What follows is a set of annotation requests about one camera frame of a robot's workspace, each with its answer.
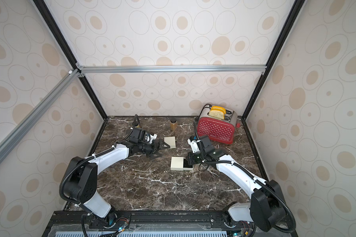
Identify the cream drawer jewelry box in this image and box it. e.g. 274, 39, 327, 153
164, 136, 176, 149

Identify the cream square box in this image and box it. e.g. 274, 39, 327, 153
171, 157, 193, 171

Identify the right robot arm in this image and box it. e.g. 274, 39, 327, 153
186, 131, 296, 234

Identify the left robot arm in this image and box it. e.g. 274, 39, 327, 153
59, 115, 171, 228

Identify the brown spice jar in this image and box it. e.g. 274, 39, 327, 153
170, 118, 178, 131

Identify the red polka dot toaster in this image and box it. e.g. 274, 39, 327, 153
197, 104, 240, 144

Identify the pale toast slice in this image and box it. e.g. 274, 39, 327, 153
208, 110, 224, 119

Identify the yellow toast slice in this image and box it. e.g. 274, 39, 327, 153
211, 106, 226, 114

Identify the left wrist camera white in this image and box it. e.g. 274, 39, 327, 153
144, 133, 157, 144

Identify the black toaster cable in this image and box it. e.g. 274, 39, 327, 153
195, 103, 213, 122

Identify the back aluminium rail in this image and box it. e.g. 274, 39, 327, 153
79, 65, 267, 74

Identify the aluminium rail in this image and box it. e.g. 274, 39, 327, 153
79, 65, 267, 74
0, 69, 79, 164

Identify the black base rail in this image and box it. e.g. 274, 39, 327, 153
42, 209, 287, 237

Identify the left aluminium rail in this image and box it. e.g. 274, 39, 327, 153
0, 69, 79, 164

